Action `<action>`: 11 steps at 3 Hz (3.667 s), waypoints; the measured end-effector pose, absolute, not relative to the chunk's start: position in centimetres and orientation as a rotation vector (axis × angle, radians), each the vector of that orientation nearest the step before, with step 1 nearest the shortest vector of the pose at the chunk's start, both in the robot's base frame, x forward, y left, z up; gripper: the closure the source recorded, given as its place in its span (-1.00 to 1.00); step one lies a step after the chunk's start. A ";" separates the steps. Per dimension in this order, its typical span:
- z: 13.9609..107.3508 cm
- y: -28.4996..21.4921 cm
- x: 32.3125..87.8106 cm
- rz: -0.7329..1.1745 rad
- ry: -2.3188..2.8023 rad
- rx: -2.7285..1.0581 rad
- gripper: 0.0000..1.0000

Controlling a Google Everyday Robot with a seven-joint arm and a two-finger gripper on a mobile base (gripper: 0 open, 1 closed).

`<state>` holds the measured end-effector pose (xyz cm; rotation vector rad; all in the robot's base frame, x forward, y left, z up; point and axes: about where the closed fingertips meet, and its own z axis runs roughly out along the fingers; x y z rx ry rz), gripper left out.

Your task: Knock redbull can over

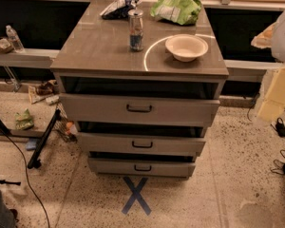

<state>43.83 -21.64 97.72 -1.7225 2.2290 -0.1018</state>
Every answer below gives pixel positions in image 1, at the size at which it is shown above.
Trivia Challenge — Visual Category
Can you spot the clear water bottle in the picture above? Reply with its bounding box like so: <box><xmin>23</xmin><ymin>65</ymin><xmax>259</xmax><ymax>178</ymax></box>
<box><xmin>6</xmin><ymin>25</ymin><xmax>25</xmax><ymax>53</ymax></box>

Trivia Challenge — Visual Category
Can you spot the middle drawer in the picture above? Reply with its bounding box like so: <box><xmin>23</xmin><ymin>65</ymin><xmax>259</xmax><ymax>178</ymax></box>
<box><xmin>79</xmin><ymin>133</ymin><xmax>205</xmax><ymax>156</ymax></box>

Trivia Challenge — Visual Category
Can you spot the blue sponge on floor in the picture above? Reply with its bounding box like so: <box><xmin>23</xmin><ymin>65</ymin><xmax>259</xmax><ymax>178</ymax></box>
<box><xmin>26</xmin><ymin>138</ymin><xmax>39</xmax><ymax>151</ymax></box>

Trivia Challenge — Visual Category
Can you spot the dark blue snack bag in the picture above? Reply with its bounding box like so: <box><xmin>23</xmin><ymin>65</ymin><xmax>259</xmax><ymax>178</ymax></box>
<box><xmin>100</xmin><ymin>0</ymin><xmax>142</xmax><ymax>20</ymax></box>

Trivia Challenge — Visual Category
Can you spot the floor trash wrapper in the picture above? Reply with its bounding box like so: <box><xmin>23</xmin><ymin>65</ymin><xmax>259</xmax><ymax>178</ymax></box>
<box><xmin>28</xmin><ymin>80</ymin><xmax>58</xmax><ymax>105</ymax></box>

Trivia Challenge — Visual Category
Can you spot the grey drawer cabinet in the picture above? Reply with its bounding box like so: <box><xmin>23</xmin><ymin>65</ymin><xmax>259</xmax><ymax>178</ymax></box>
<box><xmin>49</xmin><ymin>0</ymin><xmax>230</xmax><ymax>181</ymax></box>

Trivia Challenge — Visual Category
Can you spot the blue tape cross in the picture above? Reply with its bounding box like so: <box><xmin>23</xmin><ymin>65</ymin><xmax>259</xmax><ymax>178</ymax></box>
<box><xmin>122</xmin><ymin>177</ymin><xmax>151</xmax><ymax>216</ymax></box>

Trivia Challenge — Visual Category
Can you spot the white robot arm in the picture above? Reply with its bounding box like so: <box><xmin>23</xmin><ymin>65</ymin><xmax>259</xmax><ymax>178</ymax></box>
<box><xmin>251</xmin><ymin>10</ymin><xmax>285</xmax><ymax>122</ymax></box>

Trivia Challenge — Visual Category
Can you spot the bottom drawer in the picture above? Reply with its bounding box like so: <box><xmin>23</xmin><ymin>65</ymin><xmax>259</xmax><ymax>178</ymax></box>
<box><xmin>88</xmin><ymin>158</ymin><xmax>196</xmax><ymax>178</ymax></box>

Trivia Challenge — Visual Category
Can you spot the redbull can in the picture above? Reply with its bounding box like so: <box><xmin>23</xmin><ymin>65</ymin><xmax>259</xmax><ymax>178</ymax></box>
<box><xmin>128</xmin><ymin>9</ymin><xmax>143</xmax><ymax>51</ymax></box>

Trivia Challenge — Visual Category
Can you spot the brown bowl on shelf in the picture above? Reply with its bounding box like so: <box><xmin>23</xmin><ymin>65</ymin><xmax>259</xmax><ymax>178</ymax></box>
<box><xmin>0</xmin><ymin>37</ymin><xmax>13</xmax><ymax>54</ymax></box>

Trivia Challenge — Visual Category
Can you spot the black floor cable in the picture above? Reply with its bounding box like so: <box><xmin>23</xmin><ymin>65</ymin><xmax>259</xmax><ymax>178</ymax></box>
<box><xmin>0</xmin><ymin>108</ymin><xmax>51</xmax><ymax>228</ymax></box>

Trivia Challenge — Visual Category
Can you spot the wire basket with orange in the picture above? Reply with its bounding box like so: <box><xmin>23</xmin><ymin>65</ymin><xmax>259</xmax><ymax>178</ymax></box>
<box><xmin>54</xmin><ymin>103</ymin><xmax>77</xmax><ymax>143</ymax></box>

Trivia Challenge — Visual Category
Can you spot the green chip bag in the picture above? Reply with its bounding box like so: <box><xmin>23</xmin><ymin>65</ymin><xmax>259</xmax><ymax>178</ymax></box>
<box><xmin>150</xmin><ymin>0</ymin><xmax>201</xmax><ymax>26</ymax></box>

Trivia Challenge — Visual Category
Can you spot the black tripod leg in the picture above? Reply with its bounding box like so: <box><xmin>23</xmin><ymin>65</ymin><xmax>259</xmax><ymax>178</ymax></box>
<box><xmin>27</xmin><ymin>109</ymin><xmax>61</xmax><ymax>169</ymax></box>

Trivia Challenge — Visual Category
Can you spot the top drawer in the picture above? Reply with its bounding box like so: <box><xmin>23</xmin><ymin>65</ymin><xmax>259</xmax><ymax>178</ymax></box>
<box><xmin>60</xmin><ymin>93</ymin><xmax>219</xmax><ymax>126</ymax></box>

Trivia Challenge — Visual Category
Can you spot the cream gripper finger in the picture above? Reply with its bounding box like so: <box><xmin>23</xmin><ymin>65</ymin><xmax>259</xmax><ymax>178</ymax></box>
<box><xmin>256</xmin><ymin>64</ymin><xmax>285</xmax><ymax>124</ymax></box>
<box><xmin>251</xmin><ymin>23</ymin><xmax>275</xmax><ymax>49</ymax></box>

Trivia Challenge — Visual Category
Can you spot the black power adapter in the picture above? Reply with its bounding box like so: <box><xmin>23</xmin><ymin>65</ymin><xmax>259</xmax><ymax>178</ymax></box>
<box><xmin>275</xmin><ymin>118</ymin><xmax>285</xmax><ymax>137</ymax></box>

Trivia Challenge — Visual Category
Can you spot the drawer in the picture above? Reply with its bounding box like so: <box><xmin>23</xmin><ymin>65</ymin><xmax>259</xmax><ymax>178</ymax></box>
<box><xmin>79</xmin><ymin>133</ymin><xmax>205</xmax><ymax>156</ymax></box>
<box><xmin>60</xmin><ymin>93</ymin><xmax>219</xmax><ymax>126</ymax></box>
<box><xmin>88</xmin><ymin>158</ymin><xmax>196</xmax><ymax>178</ymax></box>

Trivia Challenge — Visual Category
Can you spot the white bowl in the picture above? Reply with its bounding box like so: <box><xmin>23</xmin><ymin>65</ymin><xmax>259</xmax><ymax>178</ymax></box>
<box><xmin>165</xmin><ymin>34</ymin><xmax>208</xmax><ymax>62</ymax></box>

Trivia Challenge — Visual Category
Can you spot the green bag on floor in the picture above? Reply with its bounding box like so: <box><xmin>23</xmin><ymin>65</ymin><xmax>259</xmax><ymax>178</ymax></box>
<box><xmin>15</xmin><ymin>108</ymin><xmax>34</xmax><ymax>130</ymax></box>

